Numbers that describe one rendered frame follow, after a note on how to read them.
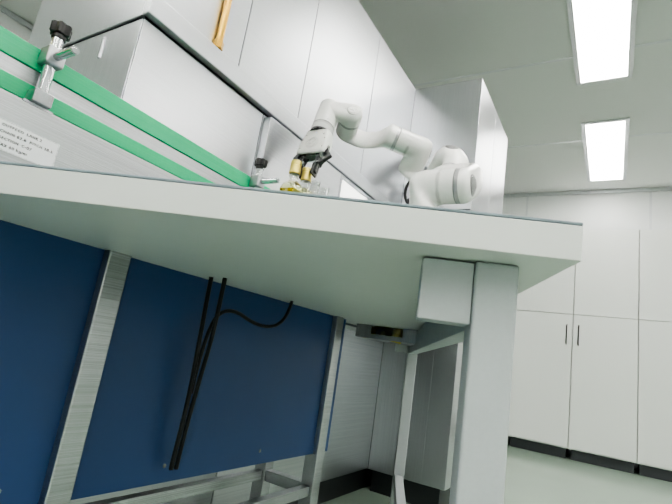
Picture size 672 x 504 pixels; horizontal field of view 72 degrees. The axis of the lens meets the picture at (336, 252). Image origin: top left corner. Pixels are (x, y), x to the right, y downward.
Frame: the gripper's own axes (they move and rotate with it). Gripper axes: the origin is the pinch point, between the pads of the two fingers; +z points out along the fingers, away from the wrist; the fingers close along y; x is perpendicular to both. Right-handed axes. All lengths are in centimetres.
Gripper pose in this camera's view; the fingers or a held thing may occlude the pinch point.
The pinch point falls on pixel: (307, 170)
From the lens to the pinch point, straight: 149.4
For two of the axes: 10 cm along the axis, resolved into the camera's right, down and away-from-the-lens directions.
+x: 4.3, 5.0, 7.5
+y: 8.6, 0.2, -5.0
